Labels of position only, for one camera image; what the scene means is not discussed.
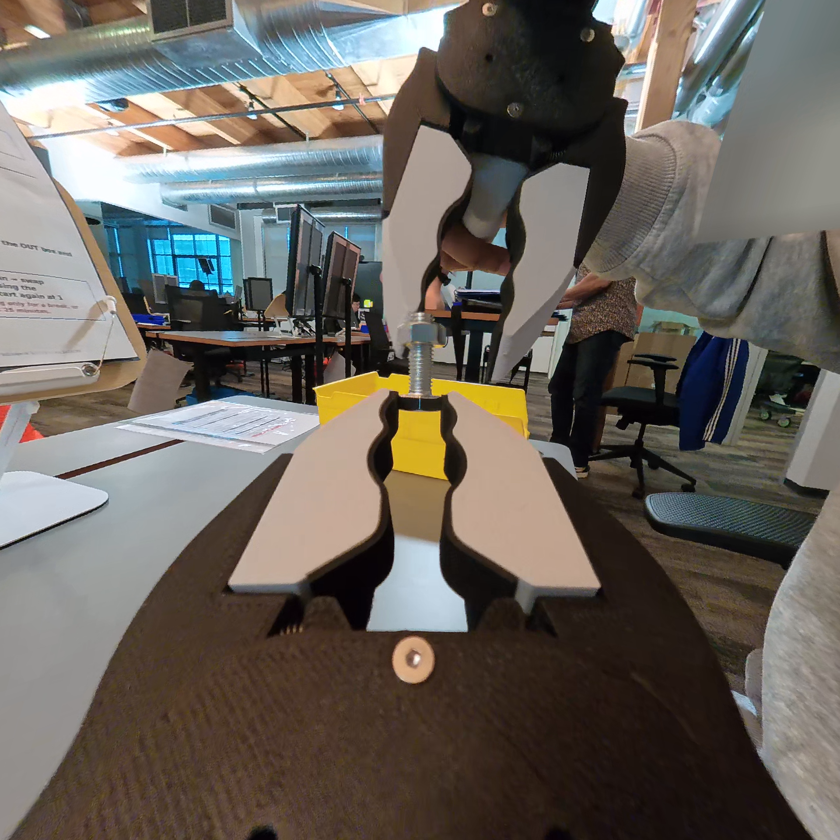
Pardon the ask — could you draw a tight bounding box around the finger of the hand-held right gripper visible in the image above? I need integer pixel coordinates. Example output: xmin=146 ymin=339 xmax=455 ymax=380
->
xmin=381 ymin=121 xmax=476 ymax=358
xmin=487 ymin=165 xmax=592 ymax=386

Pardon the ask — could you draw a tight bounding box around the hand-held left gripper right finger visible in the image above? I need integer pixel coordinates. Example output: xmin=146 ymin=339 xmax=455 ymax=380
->
xmin=440 ymin=390 xmax=603 ymax=631

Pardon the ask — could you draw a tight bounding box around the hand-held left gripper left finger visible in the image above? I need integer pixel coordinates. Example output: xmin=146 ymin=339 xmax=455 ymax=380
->
xmin=226 ymin=387 xmax=401 ymax=630

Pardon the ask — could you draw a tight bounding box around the yellow plastic bin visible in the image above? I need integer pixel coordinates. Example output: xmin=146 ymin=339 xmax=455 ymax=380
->
xmin=314 ymin=371 xmax=531 ymax=480

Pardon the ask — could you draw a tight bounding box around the silver hex bolt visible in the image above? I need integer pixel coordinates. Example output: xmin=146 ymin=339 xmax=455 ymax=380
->
xmin=396 ymin=312 xmax=449 ymax=396

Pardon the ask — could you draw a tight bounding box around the person's right forearm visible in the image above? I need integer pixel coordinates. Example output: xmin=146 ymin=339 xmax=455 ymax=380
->
xmin=583 ymin=120 xmax=840 ymax=358

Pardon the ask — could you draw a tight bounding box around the wooden-edged standing desk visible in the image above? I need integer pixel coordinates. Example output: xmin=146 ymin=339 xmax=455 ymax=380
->
xmin=433 ymin=305 xmax=568 ymax=385

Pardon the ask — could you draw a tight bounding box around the wooden-edged desk with black legs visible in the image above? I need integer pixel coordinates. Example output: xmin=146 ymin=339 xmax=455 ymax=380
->
xmin=146 ymin=330 xmax=371 ymax=404

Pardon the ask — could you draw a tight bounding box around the grey desk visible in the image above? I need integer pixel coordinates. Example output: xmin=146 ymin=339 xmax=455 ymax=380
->
xmin=0 ymin=395 xmax=578 ymax=840

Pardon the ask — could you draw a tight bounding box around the person's right hand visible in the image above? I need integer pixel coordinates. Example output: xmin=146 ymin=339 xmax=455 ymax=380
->
xmin=438 ymin=222 xmax=514 ymax=278

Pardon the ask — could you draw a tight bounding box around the tall black monitor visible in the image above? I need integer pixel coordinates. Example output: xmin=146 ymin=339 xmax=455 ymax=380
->
xmin=319 ymin=231 xmax=363 ymax=395
xmin=284 ymin=205 xmax=327 ymax=404

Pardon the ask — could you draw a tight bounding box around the laminated paper sheet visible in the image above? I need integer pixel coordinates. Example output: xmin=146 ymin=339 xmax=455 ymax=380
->
xmin=117 ymin=400 xmax=320 ymax=455

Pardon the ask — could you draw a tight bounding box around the brown cardboard box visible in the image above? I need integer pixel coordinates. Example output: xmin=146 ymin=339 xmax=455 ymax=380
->
xmin=623 ymin=331 xmax=697 ymax=395

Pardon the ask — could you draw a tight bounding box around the black office chair with armrests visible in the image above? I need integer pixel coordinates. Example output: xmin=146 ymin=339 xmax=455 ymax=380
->
xmin=591 ymin=354 xmax=698 ymax=500

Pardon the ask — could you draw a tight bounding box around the grey cardboard panel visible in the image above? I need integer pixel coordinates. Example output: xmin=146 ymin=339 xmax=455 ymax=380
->
xmin=128 ymin=350 xmax=191 ymax=414

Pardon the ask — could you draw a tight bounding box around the black mesh chair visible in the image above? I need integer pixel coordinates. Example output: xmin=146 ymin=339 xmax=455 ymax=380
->
xmin=643 ymin=492 xmax=818 ymax=571

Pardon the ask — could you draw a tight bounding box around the blue striped jacket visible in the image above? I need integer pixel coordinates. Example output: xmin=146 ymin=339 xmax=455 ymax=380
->
xmin=677 ymin=331 xmax=750 ymax=452

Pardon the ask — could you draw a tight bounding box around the blue-lit window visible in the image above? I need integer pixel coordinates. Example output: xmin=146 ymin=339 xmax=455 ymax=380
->
xmin=147 ymin=231 xmax=232 ymax=284

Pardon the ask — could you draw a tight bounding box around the wooden document stand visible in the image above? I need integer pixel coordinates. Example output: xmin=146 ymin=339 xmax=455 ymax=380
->
xmin=0 ymin=98 xmax=148 ymax=549

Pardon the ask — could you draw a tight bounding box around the dark wheeled cart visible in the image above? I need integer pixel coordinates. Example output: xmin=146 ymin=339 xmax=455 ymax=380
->
xmin=755 ymin=367 xmax=824 ymax=429

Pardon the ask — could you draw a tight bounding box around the red object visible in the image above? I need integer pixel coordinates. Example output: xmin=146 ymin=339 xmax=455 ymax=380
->
xmin=0 ymin=403 xmax=35 ymax=448

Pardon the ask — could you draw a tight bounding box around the person's grey sweater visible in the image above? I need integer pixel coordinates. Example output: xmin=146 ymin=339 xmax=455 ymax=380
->
xmin=745 ymin=505 xmax=840 ymax=840

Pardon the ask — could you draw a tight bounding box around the printed instruction paper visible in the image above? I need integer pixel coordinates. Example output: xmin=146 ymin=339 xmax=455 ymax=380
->
xmin=0 ymin=105 xmax=139 ymax=368

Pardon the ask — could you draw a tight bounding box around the silver ventilation duct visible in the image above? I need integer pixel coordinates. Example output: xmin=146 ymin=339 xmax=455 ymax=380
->
xmin=125 ymin=140 xmax=385 ymax=186
xmin=161 ymin=174 xmax=385 ymax=207

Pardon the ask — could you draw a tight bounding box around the large silver duct with vent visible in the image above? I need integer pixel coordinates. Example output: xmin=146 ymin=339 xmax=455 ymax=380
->
xmin=0 ymin=0 xmax=454 ymax=99

